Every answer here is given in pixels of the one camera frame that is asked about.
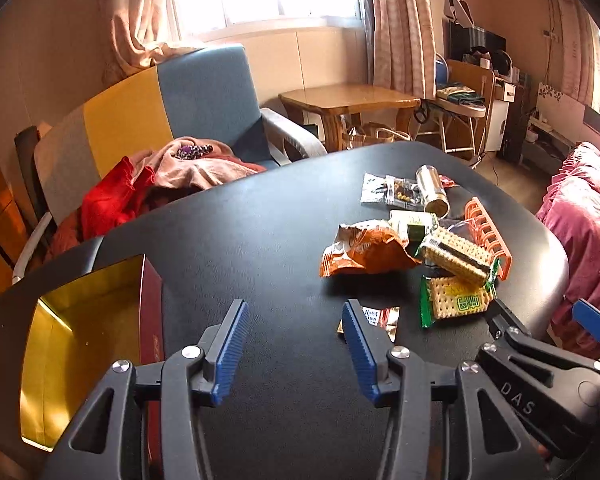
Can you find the blue globe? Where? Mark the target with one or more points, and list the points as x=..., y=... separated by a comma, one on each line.
x=440, y=67

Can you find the clear cracker packet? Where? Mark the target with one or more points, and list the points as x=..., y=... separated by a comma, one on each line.
x=455, y=255

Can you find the black appliance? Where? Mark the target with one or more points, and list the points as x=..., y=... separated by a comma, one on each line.
x=475, y=42

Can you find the green patterned cloth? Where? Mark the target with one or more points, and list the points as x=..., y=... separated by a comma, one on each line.
x=452, y=92

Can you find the pink bedding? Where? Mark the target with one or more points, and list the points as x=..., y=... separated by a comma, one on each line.
x=585, y=210

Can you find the clear packet with yellow label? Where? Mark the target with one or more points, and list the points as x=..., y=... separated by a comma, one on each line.
x=405, y=192

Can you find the white floral panel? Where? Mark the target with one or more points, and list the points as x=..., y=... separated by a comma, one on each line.
x=560, y=100

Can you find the wooden side table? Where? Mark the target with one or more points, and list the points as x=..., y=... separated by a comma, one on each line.
x=350, y=97

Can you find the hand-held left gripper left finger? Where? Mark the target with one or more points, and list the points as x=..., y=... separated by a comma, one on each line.
x=230, y=355

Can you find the red and gold candy packet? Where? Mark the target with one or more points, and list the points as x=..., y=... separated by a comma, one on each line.
x=382, y=317

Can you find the red cloth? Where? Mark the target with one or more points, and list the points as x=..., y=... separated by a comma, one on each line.
x=110, y=200

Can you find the pale pink curtain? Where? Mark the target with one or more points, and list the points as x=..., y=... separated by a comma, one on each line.
x=140, y=10
x=400, y=25
x=575, y=35

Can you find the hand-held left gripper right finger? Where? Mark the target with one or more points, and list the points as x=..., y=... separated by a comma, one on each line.
x=362, y=355

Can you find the gold metal can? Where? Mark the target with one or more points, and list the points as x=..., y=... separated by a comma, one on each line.
x=430, y=185

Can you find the gold box with red outside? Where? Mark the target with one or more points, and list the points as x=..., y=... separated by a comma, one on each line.
x=80, y=340

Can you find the green cracker packet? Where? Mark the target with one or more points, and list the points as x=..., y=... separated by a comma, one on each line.
x=455, y=300

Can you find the orange plastic rack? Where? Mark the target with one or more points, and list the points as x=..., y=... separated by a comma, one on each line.
x=504, y=266

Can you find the white cabinet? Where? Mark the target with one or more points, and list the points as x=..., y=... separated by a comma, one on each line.
x=497, y=120

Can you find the green and cream box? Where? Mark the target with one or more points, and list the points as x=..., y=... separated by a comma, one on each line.
x=412, y=222

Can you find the orange snack bag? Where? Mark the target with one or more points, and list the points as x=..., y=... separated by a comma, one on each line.
x=365, y=255

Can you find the plastic bags under table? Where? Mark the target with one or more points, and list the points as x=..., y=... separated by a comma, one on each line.
x=375, y=135

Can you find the clear bag of toy bricks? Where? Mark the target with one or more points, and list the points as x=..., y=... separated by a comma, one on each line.
x=457, y=227

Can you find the blue yellow grey armchair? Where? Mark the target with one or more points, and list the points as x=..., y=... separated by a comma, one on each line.
x=205, y=95

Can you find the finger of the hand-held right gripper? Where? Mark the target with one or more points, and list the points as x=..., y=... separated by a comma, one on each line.
x=592, y=317
x=505, y=317

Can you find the brown-red cloth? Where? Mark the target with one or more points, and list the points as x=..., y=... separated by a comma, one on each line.
x=65, y=235

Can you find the white hanging bag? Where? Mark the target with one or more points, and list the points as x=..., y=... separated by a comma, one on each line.
x=457, y=5

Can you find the white clear packet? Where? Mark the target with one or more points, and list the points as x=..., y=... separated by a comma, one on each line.
x=372, y=190

